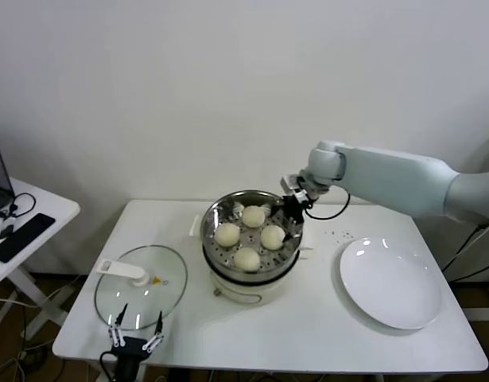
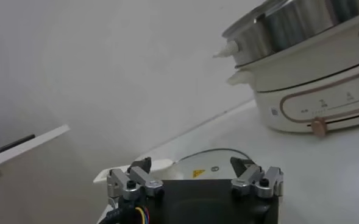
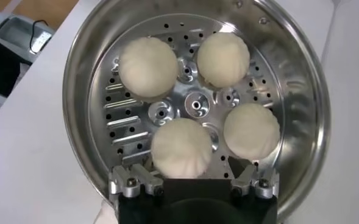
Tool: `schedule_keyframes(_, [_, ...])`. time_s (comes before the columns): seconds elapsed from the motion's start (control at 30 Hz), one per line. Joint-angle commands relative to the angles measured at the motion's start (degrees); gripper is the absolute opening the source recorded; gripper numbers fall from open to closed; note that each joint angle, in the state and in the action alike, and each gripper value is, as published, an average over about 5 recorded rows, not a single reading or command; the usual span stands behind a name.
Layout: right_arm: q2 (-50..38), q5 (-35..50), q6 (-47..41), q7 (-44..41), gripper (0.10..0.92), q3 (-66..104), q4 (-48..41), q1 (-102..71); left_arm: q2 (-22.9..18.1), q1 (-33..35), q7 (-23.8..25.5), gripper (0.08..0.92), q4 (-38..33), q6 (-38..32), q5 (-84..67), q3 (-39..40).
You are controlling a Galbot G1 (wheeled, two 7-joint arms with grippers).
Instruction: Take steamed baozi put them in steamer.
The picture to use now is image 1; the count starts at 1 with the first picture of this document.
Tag black looped cable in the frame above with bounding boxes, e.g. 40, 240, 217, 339
0, 192, 39, 220

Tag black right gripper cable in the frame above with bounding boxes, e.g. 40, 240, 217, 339
303, 189, 351, 220

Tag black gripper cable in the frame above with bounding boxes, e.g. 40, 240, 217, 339
99, 350, 118, 375
303, 189, 351, 220

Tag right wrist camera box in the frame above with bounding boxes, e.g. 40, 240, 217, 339
281, 174, 301, 194

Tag flat black phone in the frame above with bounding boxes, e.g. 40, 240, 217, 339
0, 212, 57, 263

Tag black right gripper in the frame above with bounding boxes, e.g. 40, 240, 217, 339
270, 193, 309, 244

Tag perforated steel steamer basket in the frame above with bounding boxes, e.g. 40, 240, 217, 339
200, 189, 305, 282

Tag glass lid with white handle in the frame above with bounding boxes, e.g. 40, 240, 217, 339
95, 244, 189, 330

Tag white electric pot base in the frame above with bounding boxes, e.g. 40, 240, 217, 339
190, 213, 316, 306

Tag black wall cable with plug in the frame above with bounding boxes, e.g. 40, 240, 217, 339
442, 220, 489, 284

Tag white round plate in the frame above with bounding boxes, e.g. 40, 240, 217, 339
339, 237, 443, 330

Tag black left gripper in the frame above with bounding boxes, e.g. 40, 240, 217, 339
107, 303, 165, 382

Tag white side table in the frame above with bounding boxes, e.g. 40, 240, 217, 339
0, 174, 83, 339

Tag white steamed baozi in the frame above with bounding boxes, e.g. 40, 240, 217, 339
233, 247, 261, 274
259, 225, 287, 251
215, 223, 241, 248
243, 205, 266, 229

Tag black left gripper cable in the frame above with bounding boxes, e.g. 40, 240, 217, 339
99, 350, 118, 375

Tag white floor cable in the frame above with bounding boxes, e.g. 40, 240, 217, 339
0, 274, 84, 310

